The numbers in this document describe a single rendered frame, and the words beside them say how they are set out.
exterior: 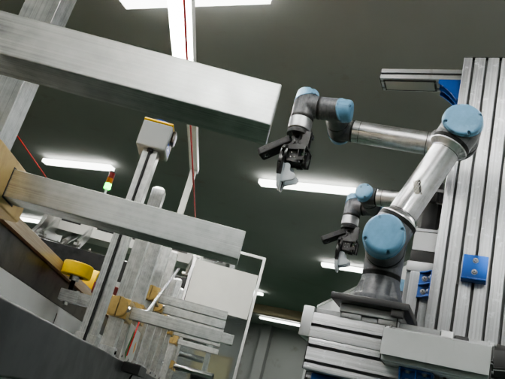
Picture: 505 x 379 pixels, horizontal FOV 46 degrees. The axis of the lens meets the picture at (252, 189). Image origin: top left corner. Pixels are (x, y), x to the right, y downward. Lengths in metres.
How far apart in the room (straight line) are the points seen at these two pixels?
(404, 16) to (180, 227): 3.79
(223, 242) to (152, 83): 0.26
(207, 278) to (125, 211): 3.80
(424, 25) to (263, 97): 4.00
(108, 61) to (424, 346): 1.33
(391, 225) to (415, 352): 0.34
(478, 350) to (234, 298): 2.96
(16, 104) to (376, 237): 1.23
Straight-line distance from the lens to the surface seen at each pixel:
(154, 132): 1.39
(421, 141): 1.99
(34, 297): 1.57
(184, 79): 0.37
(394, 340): 1.62
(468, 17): 4.26
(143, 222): 0.60
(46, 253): 1.52
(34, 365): 0.87
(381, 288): 1.78
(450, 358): 1.60
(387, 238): 1.68
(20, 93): 0.64
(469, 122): 1.84
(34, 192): 0.63
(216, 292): 4.38
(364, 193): 2.49
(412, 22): 4.34
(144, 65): 0.38
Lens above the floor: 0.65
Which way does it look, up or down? 20 degrees up
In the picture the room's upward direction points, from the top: 15 degrees clockwise
